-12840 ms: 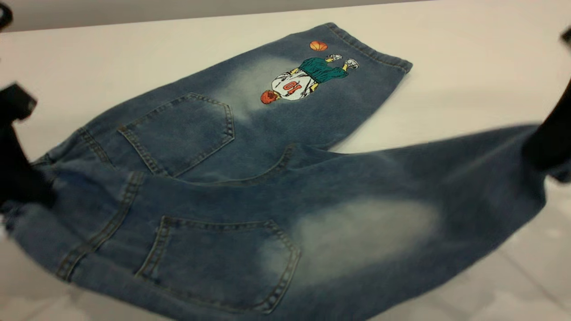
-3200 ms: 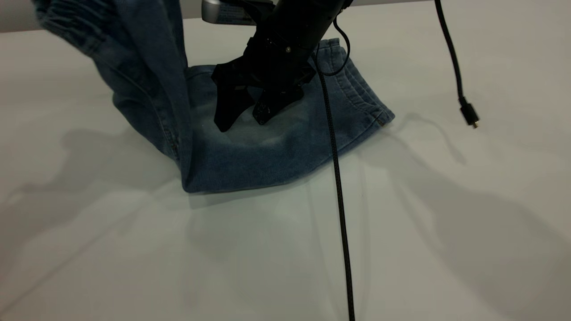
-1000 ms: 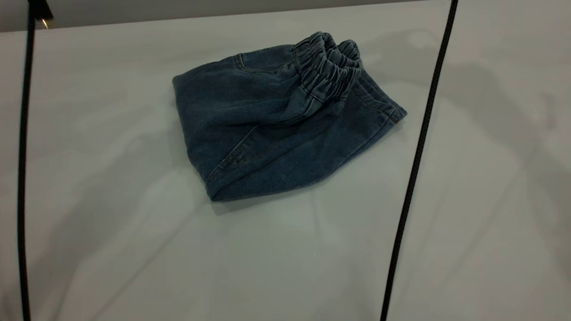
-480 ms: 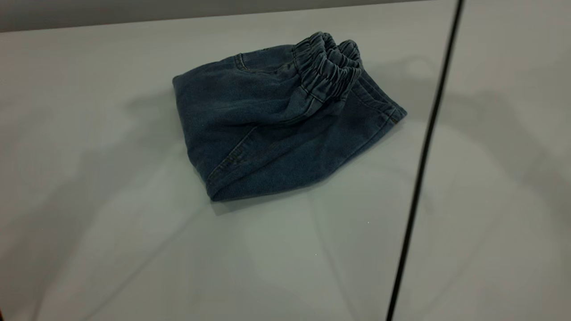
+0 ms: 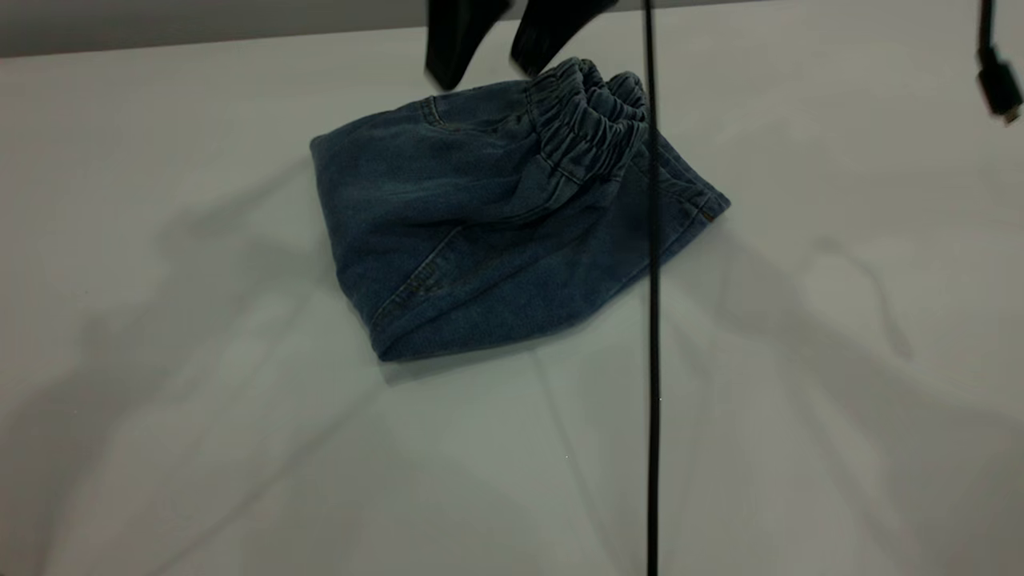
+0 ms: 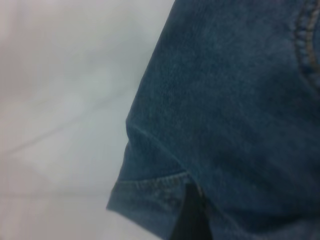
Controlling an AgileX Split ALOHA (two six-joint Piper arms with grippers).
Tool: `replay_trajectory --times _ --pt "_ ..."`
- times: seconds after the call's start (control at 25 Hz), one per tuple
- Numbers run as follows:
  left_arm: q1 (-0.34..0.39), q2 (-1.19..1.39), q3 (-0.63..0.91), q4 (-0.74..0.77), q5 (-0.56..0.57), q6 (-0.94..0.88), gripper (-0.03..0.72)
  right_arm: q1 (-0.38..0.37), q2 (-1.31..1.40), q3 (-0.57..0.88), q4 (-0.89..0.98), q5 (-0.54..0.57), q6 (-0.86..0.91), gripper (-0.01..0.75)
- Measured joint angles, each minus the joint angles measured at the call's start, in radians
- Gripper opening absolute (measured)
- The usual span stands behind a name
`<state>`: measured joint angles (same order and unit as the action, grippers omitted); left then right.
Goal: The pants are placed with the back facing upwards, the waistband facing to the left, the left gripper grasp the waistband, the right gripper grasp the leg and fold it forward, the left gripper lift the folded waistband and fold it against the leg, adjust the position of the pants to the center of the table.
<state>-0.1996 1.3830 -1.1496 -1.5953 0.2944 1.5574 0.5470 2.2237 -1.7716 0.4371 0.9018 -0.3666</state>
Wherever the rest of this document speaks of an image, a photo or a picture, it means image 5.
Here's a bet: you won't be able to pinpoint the long black cable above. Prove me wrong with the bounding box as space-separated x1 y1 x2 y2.
643 0 664 576

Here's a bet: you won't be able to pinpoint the blue denim shorts with basketball print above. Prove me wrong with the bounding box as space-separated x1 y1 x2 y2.
310 56 731 363

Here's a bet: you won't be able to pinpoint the black cable with plug end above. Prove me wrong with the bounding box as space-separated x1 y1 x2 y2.
974 0 1024 126

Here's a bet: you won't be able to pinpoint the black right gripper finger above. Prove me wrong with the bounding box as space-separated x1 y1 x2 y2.
510 0 618 78
424 0 514 92

